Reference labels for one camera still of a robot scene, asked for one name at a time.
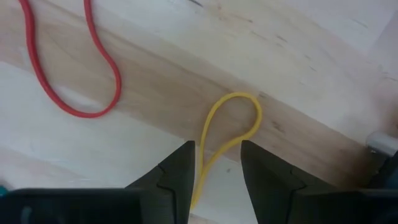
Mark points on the yellow rubber band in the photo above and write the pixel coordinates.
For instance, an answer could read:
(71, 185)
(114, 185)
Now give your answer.
(239, 94)

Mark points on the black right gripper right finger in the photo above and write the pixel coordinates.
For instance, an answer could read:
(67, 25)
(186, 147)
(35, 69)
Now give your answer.
(295, 205)

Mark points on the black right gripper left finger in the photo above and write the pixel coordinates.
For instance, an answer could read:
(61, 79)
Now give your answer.
(140, 205)

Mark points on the red rubber band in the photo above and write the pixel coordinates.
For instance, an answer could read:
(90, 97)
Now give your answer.
(85, 114)

